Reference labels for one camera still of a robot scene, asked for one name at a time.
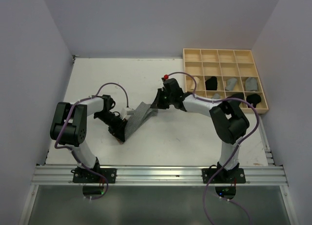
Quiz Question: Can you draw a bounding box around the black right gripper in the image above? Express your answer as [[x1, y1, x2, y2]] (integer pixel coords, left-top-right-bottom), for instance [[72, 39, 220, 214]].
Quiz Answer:
[[151, 87, 174, 109]]

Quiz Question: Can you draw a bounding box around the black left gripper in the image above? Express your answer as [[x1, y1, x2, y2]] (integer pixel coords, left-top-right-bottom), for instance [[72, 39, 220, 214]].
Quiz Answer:
[[94, 111, 127, 142]]

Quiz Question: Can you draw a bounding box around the grey striped underwear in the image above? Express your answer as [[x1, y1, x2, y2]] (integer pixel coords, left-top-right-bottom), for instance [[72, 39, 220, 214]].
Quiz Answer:
[[119, 102, 158, 143]]

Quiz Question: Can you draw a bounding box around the beige underwear with navy trim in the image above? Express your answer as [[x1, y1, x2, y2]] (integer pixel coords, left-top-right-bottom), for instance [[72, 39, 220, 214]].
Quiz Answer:
[[190, 76, 200, 90]]

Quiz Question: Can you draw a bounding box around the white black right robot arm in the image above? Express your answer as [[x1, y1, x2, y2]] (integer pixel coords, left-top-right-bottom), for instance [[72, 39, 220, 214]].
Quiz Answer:
[[151, 88, 250, 183]]

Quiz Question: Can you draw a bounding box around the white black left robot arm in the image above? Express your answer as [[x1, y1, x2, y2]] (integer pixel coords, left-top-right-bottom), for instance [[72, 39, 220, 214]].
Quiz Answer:
[[50, 95, 127, 183]]

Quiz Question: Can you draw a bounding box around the black rolled sock upper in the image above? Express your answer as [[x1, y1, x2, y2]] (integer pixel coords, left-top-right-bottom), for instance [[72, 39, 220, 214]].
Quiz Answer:
[[205, 76, 218, 91]]

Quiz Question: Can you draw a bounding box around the black rolled sock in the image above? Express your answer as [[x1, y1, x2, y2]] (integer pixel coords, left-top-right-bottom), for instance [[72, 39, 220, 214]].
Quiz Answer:
[[228, 93, 244, 100], [246, 94, 262, 108], [205, 76, 218, 91]]

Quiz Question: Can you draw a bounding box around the grey rolled sock lower left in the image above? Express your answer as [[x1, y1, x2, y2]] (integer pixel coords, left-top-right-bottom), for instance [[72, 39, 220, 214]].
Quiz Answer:
[[212, 93, 220, 100]]

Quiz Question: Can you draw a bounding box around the grey rolled sock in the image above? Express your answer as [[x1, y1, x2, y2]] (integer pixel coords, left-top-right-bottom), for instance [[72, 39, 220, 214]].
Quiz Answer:
[[225, 77, 237, 91], [245, 77, 258, 92], [212, 93, 220, 100]]

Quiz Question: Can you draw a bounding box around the wooden compartment tray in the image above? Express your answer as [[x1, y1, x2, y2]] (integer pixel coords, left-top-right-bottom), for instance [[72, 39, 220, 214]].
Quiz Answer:
[[183, 48, 269, 114]]

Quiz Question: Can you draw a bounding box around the grey rolled sock middle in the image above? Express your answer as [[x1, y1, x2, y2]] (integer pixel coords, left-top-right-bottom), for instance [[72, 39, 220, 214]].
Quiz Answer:
[[225, 77, 237, 91]]

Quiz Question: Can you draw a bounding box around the black rolled sock lower middle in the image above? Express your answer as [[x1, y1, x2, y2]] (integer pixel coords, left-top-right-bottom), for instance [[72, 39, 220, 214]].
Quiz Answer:
[[228, 93, 244, 100]]

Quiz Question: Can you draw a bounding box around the grey rolled sock right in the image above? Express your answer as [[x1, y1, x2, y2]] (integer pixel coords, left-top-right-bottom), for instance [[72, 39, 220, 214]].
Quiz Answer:
[[245, 77, 258, 92]]

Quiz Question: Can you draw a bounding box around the black rolled sock lower right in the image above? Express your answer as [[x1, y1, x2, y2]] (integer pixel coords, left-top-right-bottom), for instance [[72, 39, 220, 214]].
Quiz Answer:
[[246, 94, 262, 108]]

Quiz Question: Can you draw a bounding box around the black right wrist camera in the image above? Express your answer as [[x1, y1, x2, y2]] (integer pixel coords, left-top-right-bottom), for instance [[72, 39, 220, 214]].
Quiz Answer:
[[163, 78, 183, 97]]

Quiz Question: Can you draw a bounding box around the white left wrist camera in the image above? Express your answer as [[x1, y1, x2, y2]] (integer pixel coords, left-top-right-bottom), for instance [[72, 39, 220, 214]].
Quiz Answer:
[[120, 108, 135, 119]]

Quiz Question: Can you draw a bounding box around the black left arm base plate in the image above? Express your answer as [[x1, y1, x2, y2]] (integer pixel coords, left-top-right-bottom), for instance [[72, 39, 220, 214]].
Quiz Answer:
[[71, 168, 117, 184]]

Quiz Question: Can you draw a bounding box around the aluminium frame rail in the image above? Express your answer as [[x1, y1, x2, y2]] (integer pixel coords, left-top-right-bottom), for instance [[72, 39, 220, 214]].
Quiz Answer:
[[31, 165, 288, 186]]

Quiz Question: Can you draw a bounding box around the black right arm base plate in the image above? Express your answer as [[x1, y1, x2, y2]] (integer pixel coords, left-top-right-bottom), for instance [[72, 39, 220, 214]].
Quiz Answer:
[[201, 168, 246, 184]]

